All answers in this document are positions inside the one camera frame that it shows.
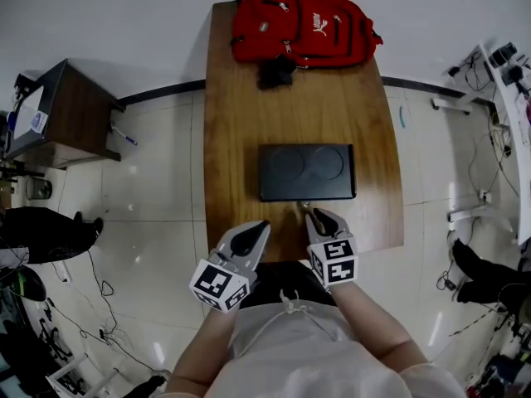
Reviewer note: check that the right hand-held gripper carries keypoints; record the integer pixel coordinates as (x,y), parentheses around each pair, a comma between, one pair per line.
(338,261)

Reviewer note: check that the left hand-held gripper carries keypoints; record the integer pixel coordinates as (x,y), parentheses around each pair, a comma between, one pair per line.
(215,282)

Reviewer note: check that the black box with drawer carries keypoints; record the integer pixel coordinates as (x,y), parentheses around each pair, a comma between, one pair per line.
(307,172)

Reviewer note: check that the person's left forearm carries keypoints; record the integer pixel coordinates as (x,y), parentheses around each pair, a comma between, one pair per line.
(199,350)

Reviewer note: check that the person's right forearm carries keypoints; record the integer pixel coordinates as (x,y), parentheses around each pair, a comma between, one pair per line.
(373,321)

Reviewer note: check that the person's black trousers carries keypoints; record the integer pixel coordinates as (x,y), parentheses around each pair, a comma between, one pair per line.
(286,280)

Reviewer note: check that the person's white shirt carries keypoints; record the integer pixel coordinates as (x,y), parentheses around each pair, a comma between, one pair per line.
(307,359)

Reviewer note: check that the teal strip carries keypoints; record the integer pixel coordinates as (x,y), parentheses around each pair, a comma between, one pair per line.
(402,117)

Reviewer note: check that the black power adapter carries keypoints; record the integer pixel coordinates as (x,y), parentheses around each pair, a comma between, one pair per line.
(449,284)

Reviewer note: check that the white desk foot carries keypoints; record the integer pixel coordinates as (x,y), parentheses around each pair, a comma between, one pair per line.
(452,104)
(477,214)

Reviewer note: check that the white power strip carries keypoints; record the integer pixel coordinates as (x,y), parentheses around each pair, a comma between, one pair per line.
(485,196)

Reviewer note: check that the black pouch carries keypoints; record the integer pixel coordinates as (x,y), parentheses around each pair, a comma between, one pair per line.
(274,73)

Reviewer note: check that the blue and white pen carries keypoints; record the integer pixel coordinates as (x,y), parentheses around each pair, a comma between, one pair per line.
(124,136)

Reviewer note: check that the red backpack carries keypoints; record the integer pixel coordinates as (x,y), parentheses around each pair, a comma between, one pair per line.
(298,23)

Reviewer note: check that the white desk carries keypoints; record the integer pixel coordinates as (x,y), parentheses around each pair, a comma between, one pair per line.
(516,139)

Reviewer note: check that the dark wooden side cabinet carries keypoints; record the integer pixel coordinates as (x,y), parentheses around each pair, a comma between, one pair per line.
(79,114)

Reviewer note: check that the small round waste bin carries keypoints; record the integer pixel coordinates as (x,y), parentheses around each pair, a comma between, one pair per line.
(39,189)

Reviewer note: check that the white paper sheet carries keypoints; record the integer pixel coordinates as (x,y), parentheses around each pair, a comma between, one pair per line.
(28,110)

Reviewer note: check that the white metal frame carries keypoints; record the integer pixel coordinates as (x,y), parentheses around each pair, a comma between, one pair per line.
(79,373)

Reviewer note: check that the black camera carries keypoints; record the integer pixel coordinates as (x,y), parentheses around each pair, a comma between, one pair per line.
(503,54)

